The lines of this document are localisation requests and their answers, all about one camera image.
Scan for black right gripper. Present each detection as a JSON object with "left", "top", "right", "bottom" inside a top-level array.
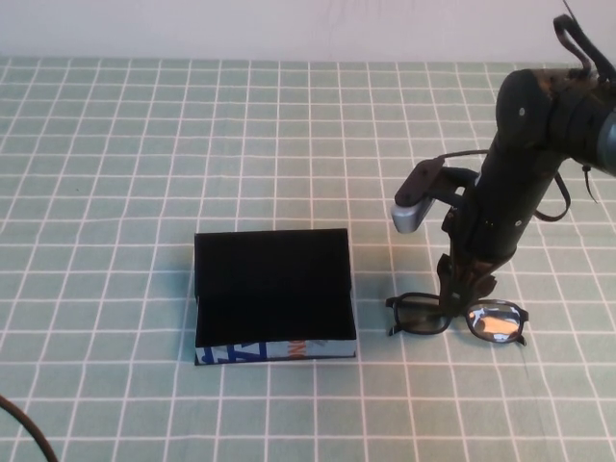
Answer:
[{"left": 436, "top": 182, "right": 539, "bottom": 319}]

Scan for black framed glasses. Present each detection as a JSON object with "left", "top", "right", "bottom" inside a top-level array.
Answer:
[{"left": 384, "top": 292, "right": 530, "bottom": 347}]

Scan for black printed glasses case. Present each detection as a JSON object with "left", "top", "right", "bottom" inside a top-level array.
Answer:
[{"left": 193, "top": 227, "right": 358, "bottom": 367}]

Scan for black zip tie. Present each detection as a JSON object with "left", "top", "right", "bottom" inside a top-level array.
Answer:
[{"left": 580, "top": 163, "right": 599, "bottom": 204}]

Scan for green white checked tablecloth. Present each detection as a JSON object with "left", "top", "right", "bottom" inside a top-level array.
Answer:
[{"left": 0, "top": 55, "right": 616, "bottom": 462}]

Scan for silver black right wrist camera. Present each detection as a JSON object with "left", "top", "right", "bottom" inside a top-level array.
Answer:
[{"left": 392, "top": 156, "right": 445, "bottom": 236}]

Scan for black right camera mount bracket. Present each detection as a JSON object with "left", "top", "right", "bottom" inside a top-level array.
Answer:
[{"left": 430, "top": 166, "right": 482, "bottom": 208}]

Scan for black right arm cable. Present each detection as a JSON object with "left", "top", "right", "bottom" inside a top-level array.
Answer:
[{"left": 432, "top": 0, "right": 616, "bottom": 223}]

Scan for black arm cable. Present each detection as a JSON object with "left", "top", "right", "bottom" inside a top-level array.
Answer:
[
  {"left": 432, "top": 0, "right": 616, "bottom": 223},
  {"left": 0, "top": 393, "right": 60, "bottom": 462}
]

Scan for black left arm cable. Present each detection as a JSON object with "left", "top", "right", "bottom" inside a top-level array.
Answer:
[{"left": 0, "top": 393, "right": 60, "bottom": 462}]

